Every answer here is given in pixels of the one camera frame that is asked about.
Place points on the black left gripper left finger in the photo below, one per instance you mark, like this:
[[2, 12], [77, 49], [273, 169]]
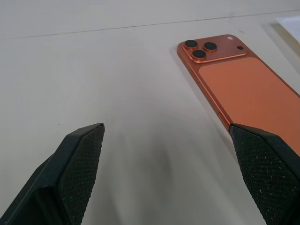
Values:
[[58, 178]]

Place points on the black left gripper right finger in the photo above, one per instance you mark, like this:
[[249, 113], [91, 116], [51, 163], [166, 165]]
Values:
[[264, 168]]

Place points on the white object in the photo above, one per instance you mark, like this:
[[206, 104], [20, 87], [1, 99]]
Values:
[[290, 26]]

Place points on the orange smartphone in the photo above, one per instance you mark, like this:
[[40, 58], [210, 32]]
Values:
[[243, 86]]

